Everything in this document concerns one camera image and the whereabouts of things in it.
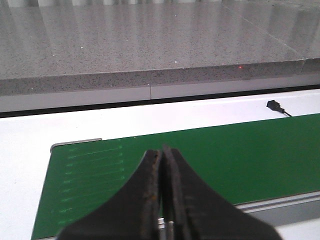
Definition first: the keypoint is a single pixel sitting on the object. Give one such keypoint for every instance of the white pleated curtain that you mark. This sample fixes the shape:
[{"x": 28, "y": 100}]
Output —
[{"x": 51, "y": 3}]

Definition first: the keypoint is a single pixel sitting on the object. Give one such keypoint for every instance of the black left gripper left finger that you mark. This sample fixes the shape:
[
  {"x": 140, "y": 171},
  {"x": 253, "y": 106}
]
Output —
[{"x": 131, "y": 214}]

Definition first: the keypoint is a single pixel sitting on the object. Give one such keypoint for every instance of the green conveyor belt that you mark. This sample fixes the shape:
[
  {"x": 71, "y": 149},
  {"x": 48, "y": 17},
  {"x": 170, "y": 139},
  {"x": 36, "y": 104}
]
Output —
[{"x": 243, "y": 162}]

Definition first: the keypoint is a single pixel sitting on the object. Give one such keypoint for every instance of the grey stone counter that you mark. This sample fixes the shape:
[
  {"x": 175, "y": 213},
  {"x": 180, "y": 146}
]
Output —
[{"x": 74, "y": 56}]

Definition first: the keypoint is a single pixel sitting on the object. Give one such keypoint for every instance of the small black connector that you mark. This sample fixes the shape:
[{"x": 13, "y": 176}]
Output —
[{"x": 275, "y": 106}]

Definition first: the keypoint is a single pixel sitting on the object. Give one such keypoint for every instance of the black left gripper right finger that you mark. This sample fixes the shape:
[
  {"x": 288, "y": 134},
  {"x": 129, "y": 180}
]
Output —
[{"x": 200, "y": 213}]

